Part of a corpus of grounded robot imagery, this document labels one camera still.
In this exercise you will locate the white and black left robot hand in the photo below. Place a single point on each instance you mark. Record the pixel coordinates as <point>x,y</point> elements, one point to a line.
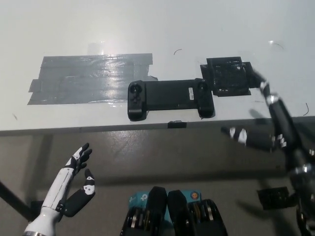
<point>57,191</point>

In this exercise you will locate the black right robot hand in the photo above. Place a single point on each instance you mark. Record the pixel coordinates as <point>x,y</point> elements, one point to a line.
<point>281,123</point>

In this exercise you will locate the black game controller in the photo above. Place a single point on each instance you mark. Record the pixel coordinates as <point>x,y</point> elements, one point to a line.
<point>167,94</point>

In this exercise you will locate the black table leg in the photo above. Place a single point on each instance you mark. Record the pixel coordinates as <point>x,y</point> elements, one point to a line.
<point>14,199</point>

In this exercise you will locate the small black tape piece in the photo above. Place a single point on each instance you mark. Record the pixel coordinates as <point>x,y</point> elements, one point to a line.
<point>177,124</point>

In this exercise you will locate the grey duct tape patch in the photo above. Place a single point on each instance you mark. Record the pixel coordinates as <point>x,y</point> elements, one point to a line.
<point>86,81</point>

